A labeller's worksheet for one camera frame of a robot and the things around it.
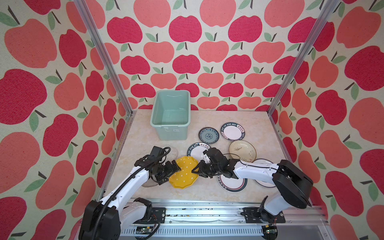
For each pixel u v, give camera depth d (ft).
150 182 2.18
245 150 3.20
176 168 2.41
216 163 2.25
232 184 2.73
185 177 2.67
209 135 3.53
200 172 2.43
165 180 2.63
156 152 2.18
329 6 2.27
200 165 2.50
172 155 3.16
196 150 3.31
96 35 2.59
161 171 2.27
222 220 2.41
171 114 3.94
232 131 3.56
